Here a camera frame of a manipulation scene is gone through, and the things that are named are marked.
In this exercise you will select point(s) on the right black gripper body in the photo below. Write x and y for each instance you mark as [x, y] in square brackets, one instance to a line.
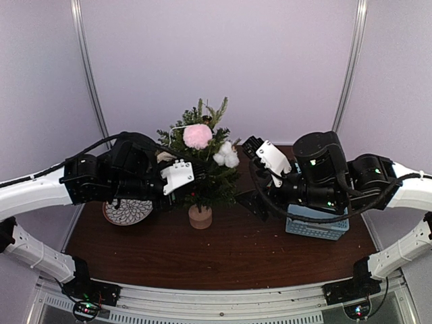
[268, 193]

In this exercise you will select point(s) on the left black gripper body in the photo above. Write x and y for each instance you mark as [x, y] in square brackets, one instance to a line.
[171, 203]

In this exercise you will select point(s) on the beige bow ornament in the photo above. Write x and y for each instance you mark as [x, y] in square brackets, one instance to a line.
[165, 157]

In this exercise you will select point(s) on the white cotton ornament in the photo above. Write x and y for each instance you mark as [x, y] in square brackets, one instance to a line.
[227, 155]

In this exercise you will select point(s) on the pink ornament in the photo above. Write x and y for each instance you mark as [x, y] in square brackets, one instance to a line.
[195, 136]

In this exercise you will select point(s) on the small green christmas tree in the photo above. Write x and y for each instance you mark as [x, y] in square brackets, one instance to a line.
[218, 187]

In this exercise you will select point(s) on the red bauble ornament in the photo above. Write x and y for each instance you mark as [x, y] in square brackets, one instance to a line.
[206, 119]

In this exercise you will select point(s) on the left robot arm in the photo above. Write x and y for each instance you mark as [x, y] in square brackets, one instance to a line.
[127, 165]

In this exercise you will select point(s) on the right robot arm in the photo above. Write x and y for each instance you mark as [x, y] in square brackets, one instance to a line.
[320, 178]

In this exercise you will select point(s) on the patterned ceramic plate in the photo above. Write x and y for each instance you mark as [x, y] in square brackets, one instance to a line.
[127, 212]

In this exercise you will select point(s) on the light blue plastic basket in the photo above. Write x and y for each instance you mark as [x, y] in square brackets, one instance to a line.
[317, 229]

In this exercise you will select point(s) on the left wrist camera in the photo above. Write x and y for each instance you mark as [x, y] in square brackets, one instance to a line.
[180, 173]

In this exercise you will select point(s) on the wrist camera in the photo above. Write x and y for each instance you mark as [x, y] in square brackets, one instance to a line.
[180, 173]
[269, 156]

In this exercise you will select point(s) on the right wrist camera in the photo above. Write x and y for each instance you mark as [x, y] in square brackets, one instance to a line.
[269, 156]

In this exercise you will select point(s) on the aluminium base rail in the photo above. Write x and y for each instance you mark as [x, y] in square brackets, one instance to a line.
[296, 304]

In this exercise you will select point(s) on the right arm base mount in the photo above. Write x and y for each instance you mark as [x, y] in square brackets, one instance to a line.
[361, 285]

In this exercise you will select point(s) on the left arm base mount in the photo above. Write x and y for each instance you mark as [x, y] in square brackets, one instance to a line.
[82, 287]

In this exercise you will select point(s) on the right aluminium corner post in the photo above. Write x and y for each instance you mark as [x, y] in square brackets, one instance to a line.
[360, 23]

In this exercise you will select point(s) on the aluminium corner post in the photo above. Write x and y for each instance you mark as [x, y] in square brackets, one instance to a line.
[76, 8]
[360, 23]

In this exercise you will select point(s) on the left aluminium corner post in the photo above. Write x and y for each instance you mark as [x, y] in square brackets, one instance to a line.
[76, 8]

